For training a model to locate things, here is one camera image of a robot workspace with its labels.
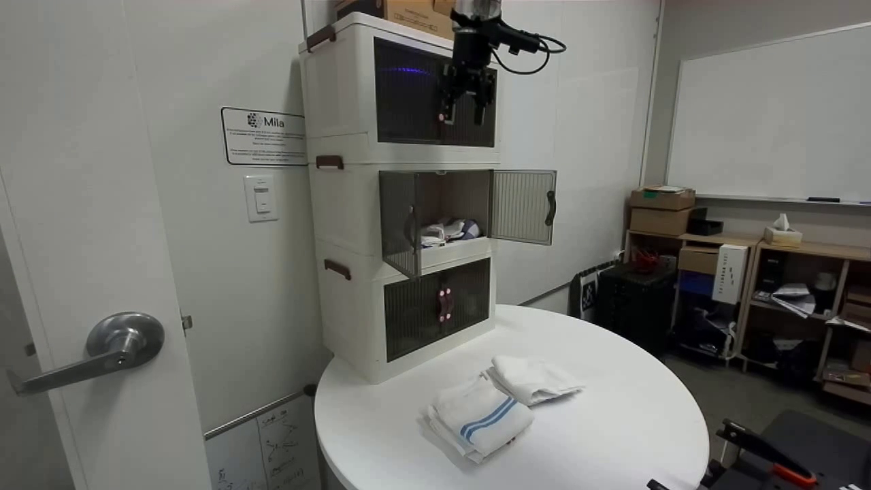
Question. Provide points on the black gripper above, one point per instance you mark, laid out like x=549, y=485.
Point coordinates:
x=467, y=72

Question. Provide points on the shelf door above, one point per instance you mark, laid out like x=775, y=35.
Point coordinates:
x=398, y=223
x=525, y=205

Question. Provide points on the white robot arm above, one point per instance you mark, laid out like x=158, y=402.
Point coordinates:
x=480, y=13

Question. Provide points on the white stacked shelf cabinet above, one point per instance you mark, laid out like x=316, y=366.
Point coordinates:
x=372, y=108

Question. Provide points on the items inside middle shelf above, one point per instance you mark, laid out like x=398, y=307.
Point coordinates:
x=450, y=232

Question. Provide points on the cardboard boxes on shelf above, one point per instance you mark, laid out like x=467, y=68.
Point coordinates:
x=659, y=210

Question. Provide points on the white door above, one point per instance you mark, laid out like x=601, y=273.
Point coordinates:
x=85, y=239

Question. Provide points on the wooden storage shelf unit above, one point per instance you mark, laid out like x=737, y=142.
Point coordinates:
x=798, y=313

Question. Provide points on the cardboard box on cabinet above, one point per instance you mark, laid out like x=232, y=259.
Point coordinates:
x=398, y=19

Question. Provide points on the plain white folded towel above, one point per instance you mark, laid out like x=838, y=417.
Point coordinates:
x=534, y=383

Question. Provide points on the blue striped folded towel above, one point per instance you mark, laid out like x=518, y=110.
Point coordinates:
x=477, y=420

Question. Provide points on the tissue box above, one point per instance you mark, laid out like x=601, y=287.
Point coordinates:
x=782, y=232

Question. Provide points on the black and red tool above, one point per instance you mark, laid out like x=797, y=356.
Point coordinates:
x=782, y=466

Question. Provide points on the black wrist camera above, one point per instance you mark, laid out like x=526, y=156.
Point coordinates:
x=514, y=40

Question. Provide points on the wall notice sign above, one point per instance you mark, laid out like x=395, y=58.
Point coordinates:
x=255, y=138

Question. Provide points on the white light switch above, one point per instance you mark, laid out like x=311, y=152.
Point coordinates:
x=261, y=195

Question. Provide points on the wall whiteboard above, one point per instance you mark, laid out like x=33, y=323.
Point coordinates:
x=782, y=122

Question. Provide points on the silver door lever handle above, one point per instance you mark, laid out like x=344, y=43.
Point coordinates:
x=119, y=341

